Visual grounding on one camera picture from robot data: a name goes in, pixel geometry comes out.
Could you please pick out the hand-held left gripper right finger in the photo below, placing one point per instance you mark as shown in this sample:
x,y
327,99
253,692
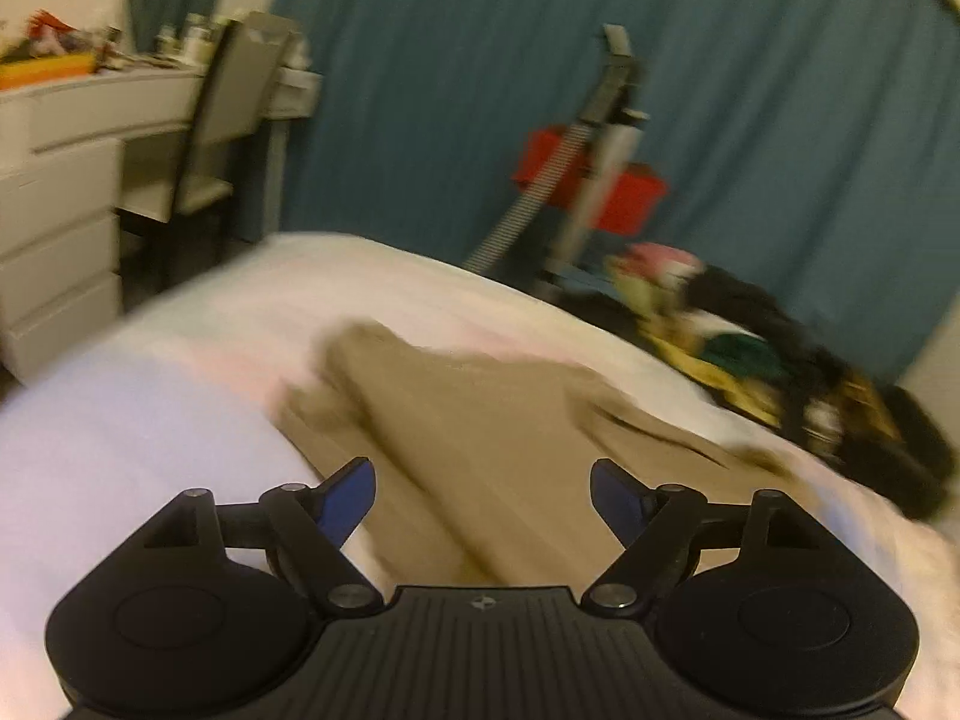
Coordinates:
x,y
609,495

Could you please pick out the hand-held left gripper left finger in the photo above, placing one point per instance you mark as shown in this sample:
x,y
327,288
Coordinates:
x,y
351,493

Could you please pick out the tan pants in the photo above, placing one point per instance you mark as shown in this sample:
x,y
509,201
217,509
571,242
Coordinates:
x,y
480,450

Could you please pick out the pile of mixed clothes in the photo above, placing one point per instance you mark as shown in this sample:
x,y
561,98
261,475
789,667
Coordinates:
x,y
780,367

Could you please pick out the white bed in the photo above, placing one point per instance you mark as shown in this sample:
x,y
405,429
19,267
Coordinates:
x,y
225,405

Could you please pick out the red box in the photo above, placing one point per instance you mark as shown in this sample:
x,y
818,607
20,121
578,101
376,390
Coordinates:
x,y
600,180

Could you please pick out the vacuum cleaner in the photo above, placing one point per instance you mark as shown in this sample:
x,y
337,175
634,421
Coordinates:
x,y
577,157

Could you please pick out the grey chair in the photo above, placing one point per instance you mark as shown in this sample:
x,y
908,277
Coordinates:
x,y
217,127

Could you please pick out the teal curtain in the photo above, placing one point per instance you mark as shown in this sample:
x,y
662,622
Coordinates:
x,y
570,90

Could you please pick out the white desk with drawers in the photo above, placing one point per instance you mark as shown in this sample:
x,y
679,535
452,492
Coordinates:
x,y
67,187

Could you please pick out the desk clutter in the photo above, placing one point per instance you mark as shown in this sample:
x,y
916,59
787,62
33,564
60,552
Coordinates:
x,y
97,45

